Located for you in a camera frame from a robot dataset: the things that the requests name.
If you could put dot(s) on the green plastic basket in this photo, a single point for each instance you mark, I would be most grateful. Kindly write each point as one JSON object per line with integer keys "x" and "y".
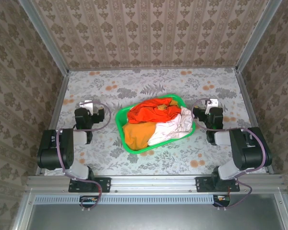
{"x": 120, "y": 119}

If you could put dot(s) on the red-orange t-shirt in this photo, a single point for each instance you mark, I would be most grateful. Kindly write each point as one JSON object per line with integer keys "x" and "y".
{"x": 146, "y": 112}

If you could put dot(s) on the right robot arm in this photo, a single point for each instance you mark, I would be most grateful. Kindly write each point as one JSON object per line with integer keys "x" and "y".
{"x": 249, "y": 148}

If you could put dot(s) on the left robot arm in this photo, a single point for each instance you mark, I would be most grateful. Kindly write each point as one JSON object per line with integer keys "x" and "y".
{"x": 55, "y": 148}

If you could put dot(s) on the white t-shirt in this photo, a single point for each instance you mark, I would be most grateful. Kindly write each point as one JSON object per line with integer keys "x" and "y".
{"x": 172, "y": 129}

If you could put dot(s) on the mustard orange t-shirt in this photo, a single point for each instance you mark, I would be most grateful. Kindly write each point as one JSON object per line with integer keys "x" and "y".
{"x": 136, "y": 135}

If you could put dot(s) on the grey metal sheet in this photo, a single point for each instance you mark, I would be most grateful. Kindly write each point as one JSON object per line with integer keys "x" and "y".
{"x": 158, "y": 216}

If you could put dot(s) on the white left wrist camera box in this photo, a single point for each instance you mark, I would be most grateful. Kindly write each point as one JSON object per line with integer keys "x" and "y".
{"x": 87, "y": 105}

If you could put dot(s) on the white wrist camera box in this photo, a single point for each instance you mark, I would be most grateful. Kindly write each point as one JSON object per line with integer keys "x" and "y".
{"x": 212, "y": 103}
{"x": 87, "y": 105}

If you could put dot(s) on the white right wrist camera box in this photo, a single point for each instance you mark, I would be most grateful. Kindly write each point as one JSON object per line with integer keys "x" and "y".
{"x": 212, "y": 103}

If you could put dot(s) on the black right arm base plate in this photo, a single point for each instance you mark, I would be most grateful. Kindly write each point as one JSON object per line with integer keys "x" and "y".
{"x": 202, "y": 184}

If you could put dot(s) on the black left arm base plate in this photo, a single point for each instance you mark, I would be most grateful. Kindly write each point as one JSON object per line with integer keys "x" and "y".
{"x": 105, "y": 184}

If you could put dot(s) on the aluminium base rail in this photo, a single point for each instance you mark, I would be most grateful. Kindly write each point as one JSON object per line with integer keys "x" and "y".
{"x": 153, "y": 183}

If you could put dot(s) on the aluminium frame post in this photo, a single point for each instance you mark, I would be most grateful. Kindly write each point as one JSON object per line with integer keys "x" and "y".
{"x": 256, "y": 36}
{"x": 45, "y": 38}

